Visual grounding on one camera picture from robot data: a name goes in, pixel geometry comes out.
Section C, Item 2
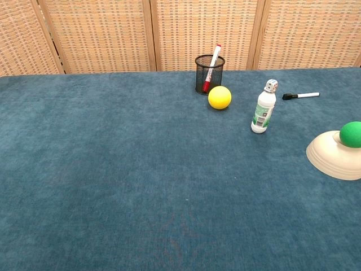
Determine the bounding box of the cream upturned bowl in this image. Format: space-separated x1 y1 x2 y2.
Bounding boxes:
306 130 361 181

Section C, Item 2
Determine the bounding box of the black mesh pen holder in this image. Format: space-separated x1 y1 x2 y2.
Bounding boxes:
195 54 226 96

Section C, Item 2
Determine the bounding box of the black whiteboard marker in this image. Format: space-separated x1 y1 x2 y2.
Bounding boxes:
282 92 320 100

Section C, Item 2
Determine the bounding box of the white plastic bottle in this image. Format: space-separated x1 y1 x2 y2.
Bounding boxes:
250 86 277 134

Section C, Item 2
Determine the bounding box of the yellow ball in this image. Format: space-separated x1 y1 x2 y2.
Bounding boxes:
208 85 232 110

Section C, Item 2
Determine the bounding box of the green ball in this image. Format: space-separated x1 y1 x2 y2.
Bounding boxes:
339 121 361 148

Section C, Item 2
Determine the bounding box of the red whiteboard marker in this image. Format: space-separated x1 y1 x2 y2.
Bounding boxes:
202 43 222 93

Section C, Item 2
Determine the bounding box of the woven folding screen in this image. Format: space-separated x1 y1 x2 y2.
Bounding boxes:
0 0 361 77

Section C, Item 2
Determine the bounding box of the blue table cloth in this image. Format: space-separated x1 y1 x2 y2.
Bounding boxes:
0 67 361 271

